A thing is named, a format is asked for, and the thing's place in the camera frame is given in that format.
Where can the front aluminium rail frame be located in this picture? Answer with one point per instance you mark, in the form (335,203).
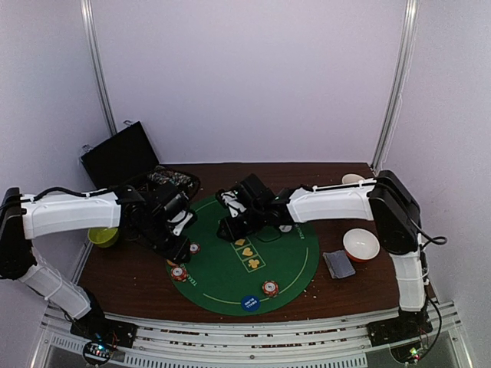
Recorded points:
(330,342)

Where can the round green poker mat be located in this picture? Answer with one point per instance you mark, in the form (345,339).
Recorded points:
(222,273)

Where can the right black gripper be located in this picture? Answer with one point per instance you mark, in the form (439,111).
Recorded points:
(230,226)

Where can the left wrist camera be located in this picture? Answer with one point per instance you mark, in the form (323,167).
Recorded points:
(186,221)

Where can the white orange bowl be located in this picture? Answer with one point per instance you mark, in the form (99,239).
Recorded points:
(360,245)

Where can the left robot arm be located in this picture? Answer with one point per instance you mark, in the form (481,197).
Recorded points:
(159,217)

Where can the black poker chip case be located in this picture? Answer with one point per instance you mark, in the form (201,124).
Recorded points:
(129,158)

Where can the lime green bowl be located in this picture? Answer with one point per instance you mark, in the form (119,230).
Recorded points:
(103,237)

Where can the grey card deck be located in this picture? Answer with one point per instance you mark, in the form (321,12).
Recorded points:
(338,264)

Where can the right aluminium frame post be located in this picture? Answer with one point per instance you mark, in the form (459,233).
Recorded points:
(401,72)

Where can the red poker chip stack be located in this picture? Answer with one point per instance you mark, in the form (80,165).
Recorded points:
(270,288)

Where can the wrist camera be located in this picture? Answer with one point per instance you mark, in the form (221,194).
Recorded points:
(229,201)
(186,221)

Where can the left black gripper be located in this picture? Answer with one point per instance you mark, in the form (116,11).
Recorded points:
(175,252)

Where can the white dealer button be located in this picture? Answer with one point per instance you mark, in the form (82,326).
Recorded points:
(285,228)

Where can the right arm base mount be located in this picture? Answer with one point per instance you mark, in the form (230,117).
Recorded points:
(405,326)

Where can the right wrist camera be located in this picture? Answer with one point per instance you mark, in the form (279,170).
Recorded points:
(229,201)

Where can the blue small blind button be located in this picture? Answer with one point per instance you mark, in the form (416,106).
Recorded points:
(250,303)

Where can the cream mug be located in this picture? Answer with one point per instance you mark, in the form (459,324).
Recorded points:
(352,179)

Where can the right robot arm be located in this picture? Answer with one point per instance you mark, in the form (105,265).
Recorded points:
(383,200)

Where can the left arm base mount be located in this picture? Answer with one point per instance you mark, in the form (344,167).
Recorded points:
(99,329)

